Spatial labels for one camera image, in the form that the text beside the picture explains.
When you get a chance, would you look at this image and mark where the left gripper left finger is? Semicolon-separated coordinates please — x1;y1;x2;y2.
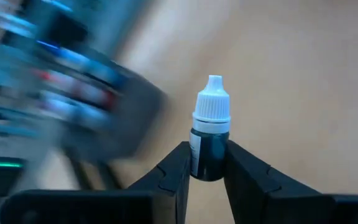
127;141;193;224

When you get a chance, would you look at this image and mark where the small blue food coloring bottle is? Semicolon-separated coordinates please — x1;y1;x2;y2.
188;74;232;182

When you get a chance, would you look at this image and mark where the gray plastic bin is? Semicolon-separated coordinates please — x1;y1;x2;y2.
0;0;169;162

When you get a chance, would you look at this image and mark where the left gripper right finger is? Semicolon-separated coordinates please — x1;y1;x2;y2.
223;139;336;224

